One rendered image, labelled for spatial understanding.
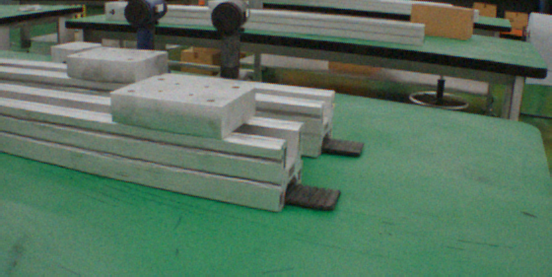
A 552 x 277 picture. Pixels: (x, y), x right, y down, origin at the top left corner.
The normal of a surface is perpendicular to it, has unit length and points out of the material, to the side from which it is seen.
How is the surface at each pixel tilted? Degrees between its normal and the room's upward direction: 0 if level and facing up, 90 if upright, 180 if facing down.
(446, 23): 89
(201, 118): 90
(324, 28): 90
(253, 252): 0
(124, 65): 90
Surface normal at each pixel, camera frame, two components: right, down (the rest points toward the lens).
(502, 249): 0.04, -0.95
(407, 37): -0.37, 0.26
